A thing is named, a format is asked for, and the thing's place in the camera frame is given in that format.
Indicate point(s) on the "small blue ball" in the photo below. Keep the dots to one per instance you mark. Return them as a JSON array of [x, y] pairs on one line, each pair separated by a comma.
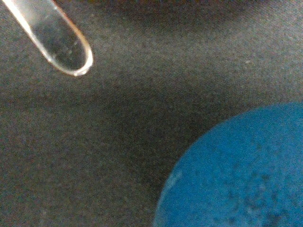
[[244, 172]]

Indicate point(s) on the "black tablecloth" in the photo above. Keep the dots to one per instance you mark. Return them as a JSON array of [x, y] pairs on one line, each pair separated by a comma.
[[95, 151]]

